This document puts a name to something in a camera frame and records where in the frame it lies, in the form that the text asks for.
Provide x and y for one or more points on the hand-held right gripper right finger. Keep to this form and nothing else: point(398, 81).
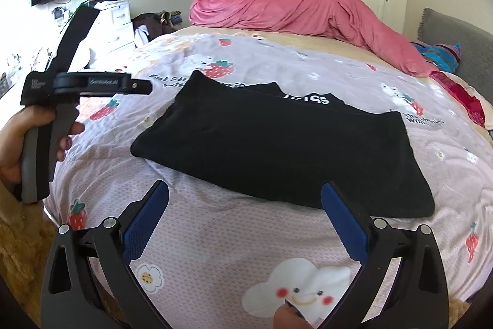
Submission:
point(342, 221)

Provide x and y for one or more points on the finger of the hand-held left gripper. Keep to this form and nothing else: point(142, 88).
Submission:
point(140, 87)

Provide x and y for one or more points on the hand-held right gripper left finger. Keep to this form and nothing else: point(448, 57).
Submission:
point(146, 221)

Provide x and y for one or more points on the black sweatshirt with orange cuffs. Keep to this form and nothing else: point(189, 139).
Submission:
point(269, 151)

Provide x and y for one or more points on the pile of dark clothes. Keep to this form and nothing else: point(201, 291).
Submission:
point(150, 24)

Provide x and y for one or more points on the person's left hand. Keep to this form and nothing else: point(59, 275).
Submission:
point(11, 151)

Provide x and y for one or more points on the person's right hand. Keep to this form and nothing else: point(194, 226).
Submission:
point(289, 317)

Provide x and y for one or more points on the white drawer cabinet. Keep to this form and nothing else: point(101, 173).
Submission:
point(119, 24)

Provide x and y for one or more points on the strawberry print bedsheet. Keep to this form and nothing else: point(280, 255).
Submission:
point(231, 255)

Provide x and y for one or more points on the brown fuzzy rug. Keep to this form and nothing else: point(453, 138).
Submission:
point(23, 255)

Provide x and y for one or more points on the pink duvet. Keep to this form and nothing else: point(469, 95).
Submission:
point(289, 5)

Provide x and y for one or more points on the red patterned pillow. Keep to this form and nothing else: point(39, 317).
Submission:
point(462, 94)

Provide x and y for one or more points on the blue striped cloth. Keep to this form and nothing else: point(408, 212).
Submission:
point(439, 55)

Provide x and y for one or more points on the grey quilted headboard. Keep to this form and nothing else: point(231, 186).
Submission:
point(462, 32)

